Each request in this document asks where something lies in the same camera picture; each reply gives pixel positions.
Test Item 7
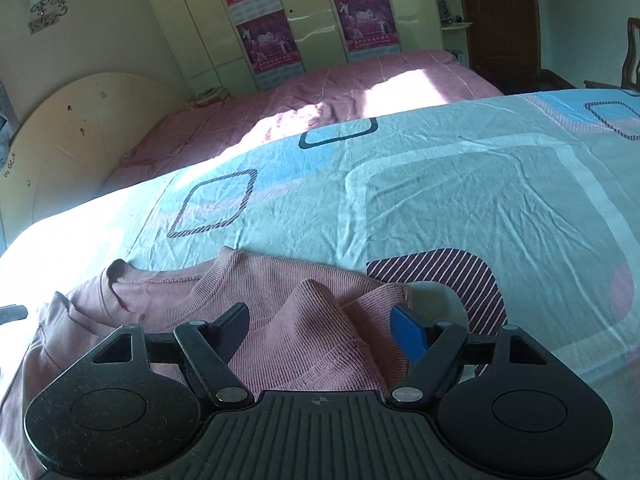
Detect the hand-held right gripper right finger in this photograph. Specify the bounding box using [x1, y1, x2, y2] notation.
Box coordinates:
[387, 305, 548, 407]

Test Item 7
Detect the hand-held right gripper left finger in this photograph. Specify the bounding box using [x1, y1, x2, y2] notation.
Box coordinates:
[92, 302, 253, 408]

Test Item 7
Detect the pink sweatshirt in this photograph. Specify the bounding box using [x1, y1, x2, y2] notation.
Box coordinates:
[0, 246, 416, 480]

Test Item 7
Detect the blue patterned bed sheet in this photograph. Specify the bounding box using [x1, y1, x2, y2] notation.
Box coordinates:
[0, 87, 640, 480]

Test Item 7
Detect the blue curtain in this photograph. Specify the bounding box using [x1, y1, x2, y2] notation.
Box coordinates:
[0, 80, 13, 161]

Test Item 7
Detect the cream wooden headboard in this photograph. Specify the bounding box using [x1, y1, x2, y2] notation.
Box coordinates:
[0, 72, 188, 251]

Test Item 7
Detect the stack of books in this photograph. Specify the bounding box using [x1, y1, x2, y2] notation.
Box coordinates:
[189, 87, 232, 108]

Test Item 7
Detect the pink bed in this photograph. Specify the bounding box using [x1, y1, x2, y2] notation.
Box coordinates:
[100, 49, 506, 196]

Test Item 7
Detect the cream corner shelf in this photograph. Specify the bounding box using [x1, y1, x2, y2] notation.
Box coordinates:
[427, 0, 473, 63]

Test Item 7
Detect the cream wardrobe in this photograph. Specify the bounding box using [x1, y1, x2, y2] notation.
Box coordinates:
[132, 0, 461, 93]

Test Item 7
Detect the brown wooden door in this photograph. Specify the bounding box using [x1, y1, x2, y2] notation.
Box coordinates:
[452, 0, 543, 78]

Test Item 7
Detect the dark wooden chair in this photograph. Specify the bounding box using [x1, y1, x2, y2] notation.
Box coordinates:
[585, 16, 640, 93]

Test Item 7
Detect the double wall lamp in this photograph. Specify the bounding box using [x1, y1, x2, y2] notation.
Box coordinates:
[27, 0, 70, 36]

